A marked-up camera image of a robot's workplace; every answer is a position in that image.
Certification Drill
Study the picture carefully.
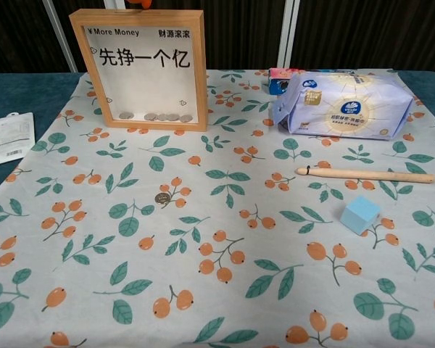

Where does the light blue cube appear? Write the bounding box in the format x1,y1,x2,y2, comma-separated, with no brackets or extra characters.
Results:
339,196,381,232

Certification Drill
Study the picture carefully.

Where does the wooden frame money box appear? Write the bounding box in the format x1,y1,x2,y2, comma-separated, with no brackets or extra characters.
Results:
69,9,208,132

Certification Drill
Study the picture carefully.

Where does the white plastic package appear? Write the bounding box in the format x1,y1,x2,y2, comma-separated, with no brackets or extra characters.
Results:
0,112,35,169

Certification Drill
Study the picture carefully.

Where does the lavender tissue pack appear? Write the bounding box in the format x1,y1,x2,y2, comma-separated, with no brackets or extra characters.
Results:
273,70,415,141

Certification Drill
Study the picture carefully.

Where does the wooden crochet hook stick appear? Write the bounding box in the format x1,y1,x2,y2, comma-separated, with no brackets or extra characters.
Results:
294,165,435,185

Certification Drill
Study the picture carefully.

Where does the pink blue cookie box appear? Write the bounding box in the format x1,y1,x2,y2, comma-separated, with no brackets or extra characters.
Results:
266,67,301,96

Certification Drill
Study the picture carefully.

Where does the white frame post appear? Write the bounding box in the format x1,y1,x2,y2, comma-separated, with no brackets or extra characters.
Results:
41,0,79,73
277,0,301,70

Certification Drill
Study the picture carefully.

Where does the floral orange berry tablecloth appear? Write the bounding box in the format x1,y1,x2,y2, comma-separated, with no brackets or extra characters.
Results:
0,68,435,348

